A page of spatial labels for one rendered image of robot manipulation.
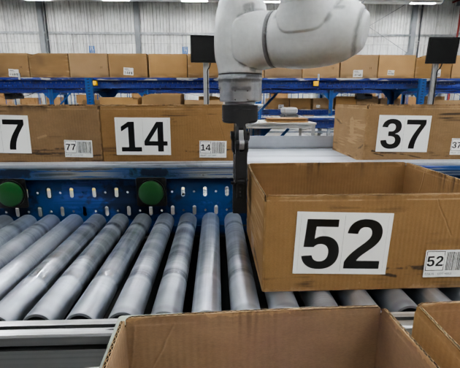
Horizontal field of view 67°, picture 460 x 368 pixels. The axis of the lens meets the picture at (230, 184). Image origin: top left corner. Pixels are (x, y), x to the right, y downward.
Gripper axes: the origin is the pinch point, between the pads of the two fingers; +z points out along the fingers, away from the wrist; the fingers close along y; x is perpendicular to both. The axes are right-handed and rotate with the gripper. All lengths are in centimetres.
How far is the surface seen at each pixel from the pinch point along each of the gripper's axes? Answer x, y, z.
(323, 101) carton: 287, -894, -15
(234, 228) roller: -0.8, -8.8, 10.6
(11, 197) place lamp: -62, -21, 5
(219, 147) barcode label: -4.1, -28.6, -7.4
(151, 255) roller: -18.9, 5.9, 10.8
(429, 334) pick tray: 16.6, 44.4, 2.1
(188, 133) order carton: -13.1, -28.8, -11.5
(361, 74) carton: 219, -481, -58
